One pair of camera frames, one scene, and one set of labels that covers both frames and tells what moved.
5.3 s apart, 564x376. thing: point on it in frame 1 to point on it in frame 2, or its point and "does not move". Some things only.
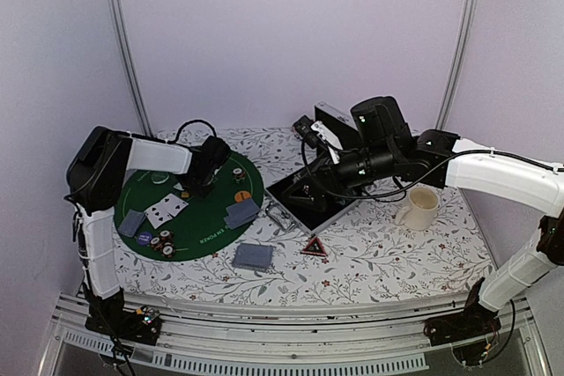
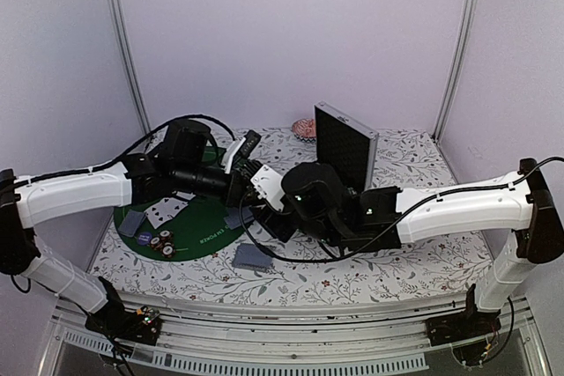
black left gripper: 201,193 to 235,195
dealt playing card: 130,223 does not move
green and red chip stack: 164,243 does not move
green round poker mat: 159,216 does not move
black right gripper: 322,171 to 278,231
